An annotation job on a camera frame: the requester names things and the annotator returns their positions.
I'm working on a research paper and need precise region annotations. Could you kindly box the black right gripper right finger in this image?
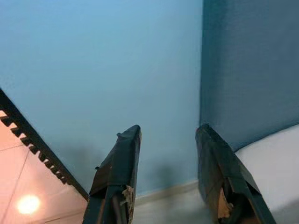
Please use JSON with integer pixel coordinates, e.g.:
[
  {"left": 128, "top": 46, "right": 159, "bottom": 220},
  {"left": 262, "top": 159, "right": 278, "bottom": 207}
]
[{"left": 195, "top": 123, "right": 278, "bottom": 224}]

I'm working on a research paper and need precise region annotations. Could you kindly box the teal fabric bed frame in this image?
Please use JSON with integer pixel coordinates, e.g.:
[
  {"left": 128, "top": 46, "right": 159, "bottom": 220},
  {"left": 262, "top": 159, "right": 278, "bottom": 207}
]
[{"left": 199, "top": 0, "right": 299, "bottom": 152}]

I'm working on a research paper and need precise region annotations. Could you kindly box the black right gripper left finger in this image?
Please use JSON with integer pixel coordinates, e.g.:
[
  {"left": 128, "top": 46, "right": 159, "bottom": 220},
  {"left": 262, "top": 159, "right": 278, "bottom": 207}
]
[{"left": 83, "top": 124, "right": 142, "bottom": 224}]

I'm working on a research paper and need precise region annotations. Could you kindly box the black toothed strip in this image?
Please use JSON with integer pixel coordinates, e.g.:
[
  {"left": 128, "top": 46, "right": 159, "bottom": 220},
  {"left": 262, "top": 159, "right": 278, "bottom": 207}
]
[{"left": 0, "top": 88, "right": 91, "bottom": 202}]

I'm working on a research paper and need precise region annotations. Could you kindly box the white wall baseboard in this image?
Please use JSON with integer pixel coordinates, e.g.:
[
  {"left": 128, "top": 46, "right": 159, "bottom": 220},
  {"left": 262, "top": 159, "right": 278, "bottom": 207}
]
[{"left": 134, "top": 182, "right": 201, "bottom": 205}]

